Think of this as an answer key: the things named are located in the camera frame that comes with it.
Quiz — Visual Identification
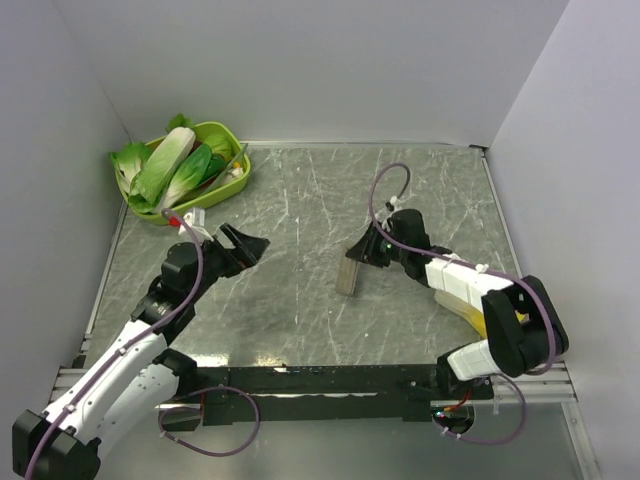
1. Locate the green lettuce leaf left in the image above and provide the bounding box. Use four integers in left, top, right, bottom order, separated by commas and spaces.
108, 142, 152, 195

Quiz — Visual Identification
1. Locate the beige remote control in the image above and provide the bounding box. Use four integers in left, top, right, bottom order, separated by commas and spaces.
335, 256, 359, 296

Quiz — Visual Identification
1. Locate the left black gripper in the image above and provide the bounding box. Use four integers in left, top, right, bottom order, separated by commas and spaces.
187, 222, 268, 303

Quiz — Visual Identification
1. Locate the long white green cabbage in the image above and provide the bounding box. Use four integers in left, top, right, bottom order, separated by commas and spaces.
129, 127, 196, 204

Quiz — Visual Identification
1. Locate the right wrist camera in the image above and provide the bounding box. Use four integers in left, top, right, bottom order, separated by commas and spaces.
385, 196, 402, 214

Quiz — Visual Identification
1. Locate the purple cable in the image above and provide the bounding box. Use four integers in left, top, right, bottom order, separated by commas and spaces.
368, 163, 559, 445
23, 209, 261, 480

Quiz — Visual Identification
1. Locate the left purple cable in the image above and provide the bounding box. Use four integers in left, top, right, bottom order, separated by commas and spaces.
23, 209, 261, 480

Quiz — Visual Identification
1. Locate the aluminium rail frame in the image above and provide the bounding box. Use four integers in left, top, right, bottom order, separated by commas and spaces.
47, 141, 601, 480

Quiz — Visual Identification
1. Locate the green bok choy right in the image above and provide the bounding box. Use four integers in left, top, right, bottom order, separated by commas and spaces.
153, 144, 212, 214

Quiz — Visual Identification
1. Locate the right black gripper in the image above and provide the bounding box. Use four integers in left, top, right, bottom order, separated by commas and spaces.
346, 221, 408, 269

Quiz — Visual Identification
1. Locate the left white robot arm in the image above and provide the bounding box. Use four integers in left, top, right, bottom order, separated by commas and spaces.
12, 224, 269, 479

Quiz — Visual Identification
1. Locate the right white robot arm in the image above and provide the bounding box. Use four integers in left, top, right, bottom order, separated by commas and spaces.
343, 209, 569, 399

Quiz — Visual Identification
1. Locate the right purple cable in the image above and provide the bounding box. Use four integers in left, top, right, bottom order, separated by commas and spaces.
368, 163, 559, 445

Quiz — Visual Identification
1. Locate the green plastic basket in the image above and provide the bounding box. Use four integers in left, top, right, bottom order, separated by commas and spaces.
118, 114, 251, 225

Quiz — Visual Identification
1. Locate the yellow napa cabbage toy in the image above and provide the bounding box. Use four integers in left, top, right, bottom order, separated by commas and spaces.
433, 289, 529, 341

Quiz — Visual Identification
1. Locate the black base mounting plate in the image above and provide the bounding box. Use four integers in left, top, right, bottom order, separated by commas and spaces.
162, 364, 494, 433

